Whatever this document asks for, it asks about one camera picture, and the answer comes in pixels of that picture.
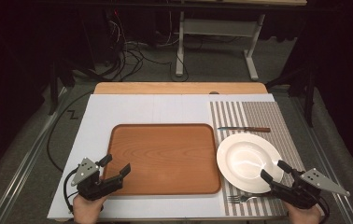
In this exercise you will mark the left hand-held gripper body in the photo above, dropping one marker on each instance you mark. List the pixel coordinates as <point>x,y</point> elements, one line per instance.
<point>93,186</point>

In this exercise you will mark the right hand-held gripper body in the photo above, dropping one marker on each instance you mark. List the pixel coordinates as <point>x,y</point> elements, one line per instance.
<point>302,193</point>

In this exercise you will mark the white deep plate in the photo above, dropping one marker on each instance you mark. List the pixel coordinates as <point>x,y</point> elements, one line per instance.
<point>243,158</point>

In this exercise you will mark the brown wooden tray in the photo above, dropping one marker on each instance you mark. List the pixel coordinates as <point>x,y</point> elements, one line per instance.
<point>165,155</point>

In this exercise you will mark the person's right hand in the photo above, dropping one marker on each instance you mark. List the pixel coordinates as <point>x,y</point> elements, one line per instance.
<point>303,215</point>

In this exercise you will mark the person's left hand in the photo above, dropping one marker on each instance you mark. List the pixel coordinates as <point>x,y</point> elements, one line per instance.
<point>86,210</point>

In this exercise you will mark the silver fork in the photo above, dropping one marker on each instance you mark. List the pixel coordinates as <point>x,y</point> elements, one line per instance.
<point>238,198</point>

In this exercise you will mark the grey striped placemat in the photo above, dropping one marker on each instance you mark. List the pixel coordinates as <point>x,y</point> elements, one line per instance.
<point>258,115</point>

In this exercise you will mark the white table cover board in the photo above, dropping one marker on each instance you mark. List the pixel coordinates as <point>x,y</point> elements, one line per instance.
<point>140,109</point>

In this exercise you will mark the black stand legs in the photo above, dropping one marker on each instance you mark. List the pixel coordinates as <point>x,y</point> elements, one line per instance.
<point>54,87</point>
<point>309,93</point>

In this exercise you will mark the light wooden table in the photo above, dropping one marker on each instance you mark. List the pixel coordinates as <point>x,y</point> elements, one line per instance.
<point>177,88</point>

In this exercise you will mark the aluminium floor rail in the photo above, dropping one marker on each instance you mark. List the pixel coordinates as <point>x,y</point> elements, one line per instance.
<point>321,146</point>
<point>25,155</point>

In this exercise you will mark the white metal desk frame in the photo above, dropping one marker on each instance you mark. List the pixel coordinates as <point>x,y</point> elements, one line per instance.
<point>218,27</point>

